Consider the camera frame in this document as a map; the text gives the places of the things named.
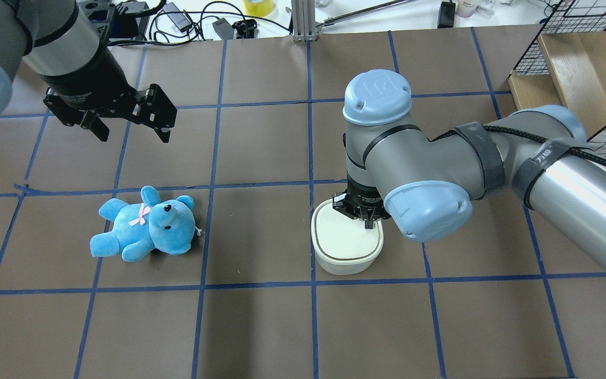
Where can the white trash can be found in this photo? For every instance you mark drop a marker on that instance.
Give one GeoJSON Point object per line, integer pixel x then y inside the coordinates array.
{"type": "Point", "coordinates": [343, 245]}

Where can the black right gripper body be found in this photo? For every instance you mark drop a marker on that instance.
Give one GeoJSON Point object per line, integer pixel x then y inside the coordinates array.
{"type": "Point", "coordinates": [360, 198]}

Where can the grid-patterned cardboard box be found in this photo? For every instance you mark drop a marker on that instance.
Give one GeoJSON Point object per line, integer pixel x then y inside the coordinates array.
{"type": "Point", "coordinates": [566, 65]}

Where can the black power adapter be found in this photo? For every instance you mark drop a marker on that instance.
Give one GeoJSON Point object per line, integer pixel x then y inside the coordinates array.
{"type": "Point", "coordinates": [178, 18]}

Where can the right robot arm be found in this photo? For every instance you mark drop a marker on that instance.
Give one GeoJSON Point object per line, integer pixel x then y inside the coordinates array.
{"type": "Point", "coordinates": [427, 186]}

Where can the aluminium frame post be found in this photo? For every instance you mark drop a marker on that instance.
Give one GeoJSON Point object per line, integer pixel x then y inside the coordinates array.
{"type": "Point", "coordinates": [304, 26]}

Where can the blue teddy bear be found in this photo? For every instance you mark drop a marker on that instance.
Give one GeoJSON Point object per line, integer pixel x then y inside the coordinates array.
{"type": "Point", "coordinates": [167, 226]}

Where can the long metal rod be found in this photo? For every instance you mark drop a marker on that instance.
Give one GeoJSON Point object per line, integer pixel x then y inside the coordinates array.
{"type": "Point", "coordinates": [359, 13]}

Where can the yellow tape roll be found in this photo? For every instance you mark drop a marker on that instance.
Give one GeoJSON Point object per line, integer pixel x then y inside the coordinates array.
{"type": "Point", "coordinates": [258, 8]}

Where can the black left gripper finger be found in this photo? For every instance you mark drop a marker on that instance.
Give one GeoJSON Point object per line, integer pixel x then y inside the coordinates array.
{"type": "Point", "coordinates": [88, 120]}
{"type": "Point", "coordinates": [155, 110]}

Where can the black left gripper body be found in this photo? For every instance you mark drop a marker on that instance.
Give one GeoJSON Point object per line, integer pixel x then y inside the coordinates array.
{"type": "Point", "coordinates": [88, 79]}

